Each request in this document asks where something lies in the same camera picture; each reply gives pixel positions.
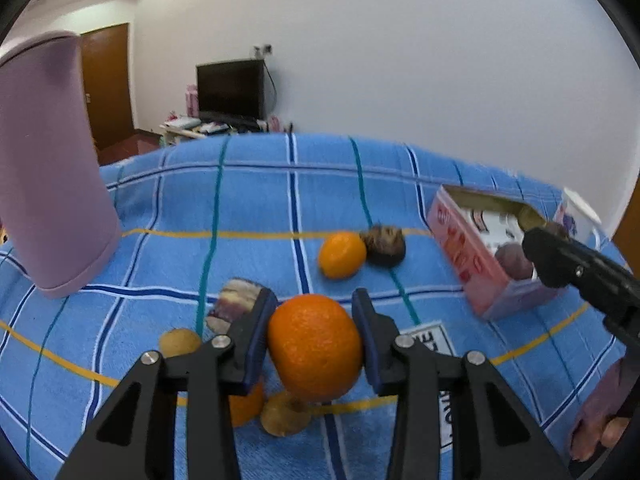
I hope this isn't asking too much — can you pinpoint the brown water chestnut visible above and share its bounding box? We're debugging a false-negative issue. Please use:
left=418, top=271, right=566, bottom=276
left=360, top=225, right=407, bottom=267

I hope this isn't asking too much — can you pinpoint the large orange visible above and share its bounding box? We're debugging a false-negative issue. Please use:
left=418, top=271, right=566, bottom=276
left=267, top=294, right=364, bottom=403

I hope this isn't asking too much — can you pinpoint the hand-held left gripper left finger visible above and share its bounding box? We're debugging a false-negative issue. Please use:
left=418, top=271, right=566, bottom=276
left=55, top=287, right=279, bottom=480

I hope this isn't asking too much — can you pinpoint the white television stand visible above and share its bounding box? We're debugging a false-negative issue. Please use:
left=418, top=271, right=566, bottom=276
left=160, top=115, right=293, bottom=148

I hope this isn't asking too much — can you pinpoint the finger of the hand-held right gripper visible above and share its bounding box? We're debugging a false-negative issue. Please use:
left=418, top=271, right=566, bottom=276
left=521, top=226, right=640, bottom=346

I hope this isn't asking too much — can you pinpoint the pink cardboard box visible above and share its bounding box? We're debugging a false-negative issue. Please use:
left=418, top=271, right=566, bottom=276
left=426, top=184, right=571, bottom=322

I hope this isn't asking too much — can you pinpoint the small orange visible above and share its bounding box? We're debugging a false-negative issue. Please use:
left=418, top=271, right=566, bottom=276
left=318, top=231, right=368, bottom=281

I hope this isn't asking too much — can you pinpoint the person's right hand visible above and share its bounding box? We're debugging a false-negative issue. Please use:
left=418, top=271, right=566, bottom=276
left=567, top=355, right=640, bottom=463

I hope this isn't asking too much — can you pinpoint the tan longan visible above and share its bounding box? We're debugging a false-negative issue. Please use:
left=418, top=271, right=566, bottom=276
left=159, top=328, right=203, bottom=358
left=260, top=391, right=312, bottom=437

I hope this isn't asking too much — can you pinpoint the brown wooden door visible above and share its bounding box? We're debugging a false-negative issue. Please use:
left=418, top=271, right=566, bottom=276
left=80, top=22, right=136, bottom=151

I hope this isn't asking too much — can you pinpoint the black television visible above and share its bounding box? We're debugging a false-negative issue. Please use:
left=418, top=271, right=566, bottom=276
left=196, top=59, right=266, bottom=120

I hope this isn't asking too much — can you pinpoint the blue plaid blanket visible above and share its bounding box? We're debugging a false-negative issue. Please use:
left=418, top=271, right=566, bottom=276
left=0, top=132, right=640, bottom=480

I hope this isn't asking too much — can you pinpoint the white plastic bag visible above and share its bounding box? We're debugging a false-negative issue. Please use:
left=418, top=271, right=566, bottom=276
left=555, top=187, right=604, bottom=243

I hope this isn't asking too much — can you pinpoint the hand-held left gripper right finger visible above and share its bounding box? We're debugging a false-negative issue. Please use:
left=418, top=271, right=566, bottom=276
left=351, top=287, right=573, bottom=480

